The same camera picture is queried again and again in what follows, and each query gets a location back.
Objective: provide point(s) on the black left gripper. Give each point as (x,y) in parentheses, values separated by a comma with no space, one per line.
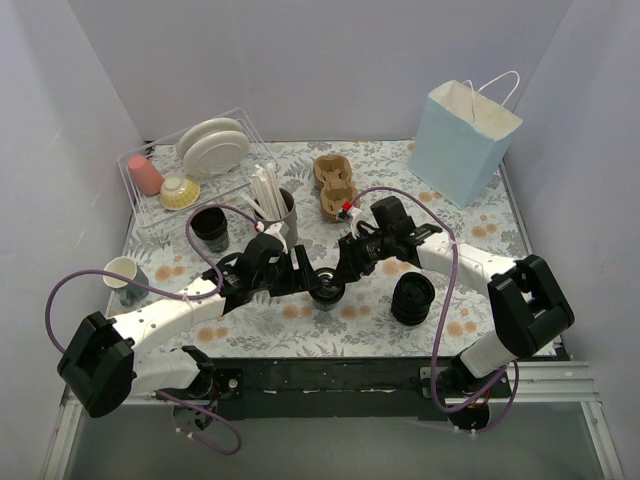
(295,270)

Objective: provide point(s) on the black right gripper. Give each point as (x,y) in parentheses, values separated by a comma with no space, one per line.
(351,256)

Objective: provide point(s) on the black plastic cup lid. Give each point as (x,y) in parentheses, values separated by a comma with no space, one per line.
(328,291)

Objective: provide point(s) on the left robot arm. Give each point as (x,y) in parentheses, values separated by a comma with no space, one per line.
(106,359)

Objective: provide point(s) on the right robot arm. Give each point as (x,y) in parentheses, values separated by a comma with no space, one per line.
(528,306)

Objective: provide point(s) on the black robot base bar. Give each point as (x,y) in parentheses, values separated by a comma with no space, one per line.
(315,387)

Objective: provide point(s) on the grey cylindrical straw holder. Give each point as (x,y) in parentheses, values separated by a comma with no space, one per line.
(289,232)

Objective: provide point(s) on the stack of black lids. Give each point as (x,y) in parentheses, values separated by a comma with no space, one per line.
(412,298)

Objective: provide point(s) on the wrapped white straws bundle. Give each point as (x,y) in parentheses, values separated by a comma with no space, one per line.
(267,200)

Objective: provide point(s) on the brown cardboard cup carrier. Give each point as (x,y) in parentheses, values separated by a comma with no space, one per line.
(333,179)

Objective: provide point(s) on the stack of black cups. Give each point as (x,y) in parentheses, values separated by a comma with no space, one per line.
(210,226)

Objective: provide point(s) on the yellow polka dot bowl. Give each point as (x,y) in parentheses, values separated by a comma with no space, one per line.
(179,192)

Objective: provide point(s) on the white ceramic plate front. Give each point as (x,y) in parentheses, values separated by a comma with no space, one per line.
(215,154)

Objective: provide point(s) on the white ceramic plate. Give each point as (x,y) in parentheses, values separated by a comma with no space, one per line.
(215,154)
(199,131)

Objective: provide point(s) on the light blue paper bag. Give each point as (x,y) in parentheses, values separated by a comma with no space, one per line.
(462,138)

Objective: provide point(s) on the white ceramic plate back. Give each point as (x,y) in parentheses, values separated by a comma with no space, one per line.
(199,131)

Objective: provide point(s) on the grey-green ceramic mug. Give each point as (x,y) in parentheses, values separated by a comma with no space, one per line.
(130,292)

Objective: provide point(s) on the pink plastic cup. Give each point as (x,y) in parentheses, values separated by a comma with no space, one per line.
(145,175)

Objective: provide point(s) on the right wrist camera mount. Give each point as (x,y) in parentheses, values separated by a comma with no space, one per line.
(352,215)

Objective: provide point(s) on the white wire dish rack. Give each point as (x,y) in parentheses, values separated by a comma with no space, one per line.
(148,211)

